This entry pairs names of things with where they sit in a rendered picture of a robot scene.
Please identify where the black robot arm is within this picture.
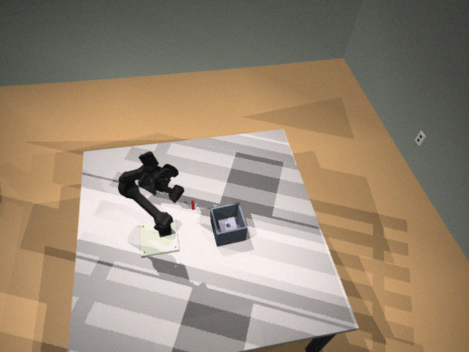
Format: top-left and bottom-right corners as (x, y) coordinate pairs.
(118, 152), (179, 237)

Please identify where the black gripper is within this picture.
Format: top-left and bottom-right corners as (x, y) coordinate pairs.
(138, 172), (185, 203)

